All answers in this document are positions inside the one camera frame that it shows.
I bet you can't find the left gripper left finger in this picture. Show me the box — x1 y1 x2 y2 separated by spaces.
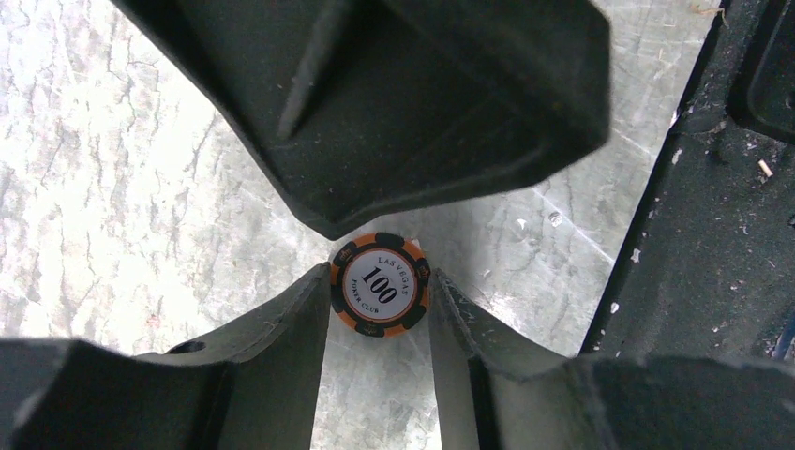
1 264 330 449

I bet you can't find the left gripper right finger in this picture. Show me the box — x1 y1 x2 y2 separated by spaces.
428 269 794 449

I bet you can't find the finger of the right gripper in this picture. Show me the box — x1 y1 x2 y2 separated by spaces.
118 1 611 239

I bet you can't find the orange-black single chip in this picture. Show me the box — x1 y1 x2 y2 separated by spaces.
330 232 431 338

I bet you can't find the black base frame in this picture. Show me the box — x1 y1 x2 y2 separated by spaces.
581 1 794 363

